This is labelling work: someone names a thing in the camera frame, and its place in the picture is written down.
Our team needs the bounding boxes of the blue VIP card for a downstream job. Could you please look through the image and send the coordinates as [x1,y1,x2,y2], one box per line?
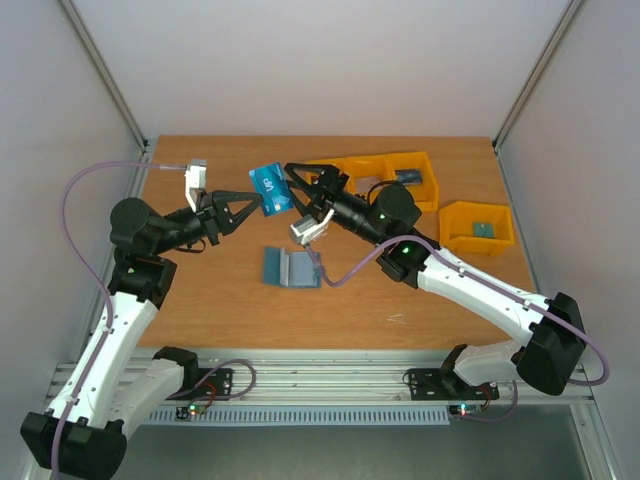
[249,162,294,217]

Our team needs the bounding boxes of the teal card holder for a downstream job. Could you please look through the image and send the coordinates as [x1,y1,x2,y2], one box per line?
[262,247,321,289]

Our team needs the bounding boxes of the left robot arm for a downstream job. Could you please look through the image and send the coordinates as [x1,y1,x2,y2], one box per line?
[20,190,262,479]

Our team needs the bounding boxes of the card in middle bin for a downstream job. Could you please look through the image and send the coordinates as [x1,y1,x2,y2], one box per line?
[395,169,423,185]

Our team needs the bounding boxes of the right small circuit board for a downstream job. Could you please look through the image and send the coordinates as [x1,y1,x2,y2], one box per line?
[449,403,483,418]

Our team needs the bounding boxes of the card in left bin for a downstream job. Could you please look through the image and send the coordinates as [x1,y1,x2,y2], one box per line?
[354,176,381,192]

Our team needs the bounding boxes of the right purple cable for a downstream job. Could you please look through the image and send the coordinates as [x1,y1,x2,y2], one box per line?
[305,234,611,386]

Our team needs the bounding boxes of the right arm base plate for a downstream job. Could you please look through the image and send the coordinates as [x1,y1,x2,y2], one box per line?
[402,368,500,401]

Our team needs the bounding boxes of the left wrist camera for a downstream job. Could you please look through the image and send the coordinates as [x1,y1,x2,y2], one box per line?
[184,159,207,212]

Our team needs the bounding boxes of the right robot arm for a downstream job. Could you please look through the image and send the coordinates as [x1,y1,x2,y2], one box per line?
[284,163,586,398]

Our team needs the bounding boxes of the card in right bin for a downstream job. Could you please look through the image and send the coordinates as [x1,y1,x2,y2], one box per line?
[472,222,495,239]

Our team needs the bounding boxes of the card in bin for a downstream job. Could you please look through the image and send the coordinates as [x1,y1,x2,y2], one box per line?
[354,176,381,192]
[472,222,495,239]
[395,169,423,185]

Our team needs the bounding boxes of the grey slotted cable duct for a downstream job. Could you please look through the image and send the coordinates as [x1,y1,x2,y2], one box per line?
[145,405,449,428]

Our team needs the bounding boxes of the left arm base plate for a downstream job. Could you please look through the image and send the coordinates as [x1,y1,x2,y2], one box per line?
[170,367,234,401]

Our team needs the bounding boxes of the frame post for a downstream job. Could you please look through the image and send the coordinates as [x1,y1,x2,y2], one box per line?
[56,0,148,152]
[492,0,587,155]

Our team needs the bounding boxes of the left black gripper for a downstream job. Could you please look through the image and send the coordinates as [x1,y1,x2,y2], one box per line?
[153,189,263,255]

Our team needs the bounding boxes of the left small circuit board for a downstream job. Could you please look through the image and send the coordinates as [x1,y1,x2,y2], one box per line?
[174,404,208,421]

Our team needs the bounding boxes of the small circuit board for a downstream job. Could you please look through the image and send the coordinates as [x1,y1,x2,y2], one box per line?
[174,404,208,421]
[449,403,483,418]

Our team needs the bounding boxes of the left frame post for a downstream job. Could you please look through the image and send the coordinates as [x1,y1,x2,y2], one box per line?
[56,0,148,152]

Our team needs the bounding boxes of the right frame post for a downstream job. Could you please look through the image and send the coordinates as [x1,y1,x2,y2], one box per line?
[492,0,587,155]

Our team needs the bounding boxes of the middle yellow bin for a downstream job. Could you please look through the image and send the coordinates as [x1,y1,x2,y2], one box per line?
[387,151,440,212]

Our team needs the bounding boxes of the right yellow bin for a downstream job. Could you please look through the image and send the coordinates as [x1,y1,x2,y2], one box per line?
[438,201,516,256]

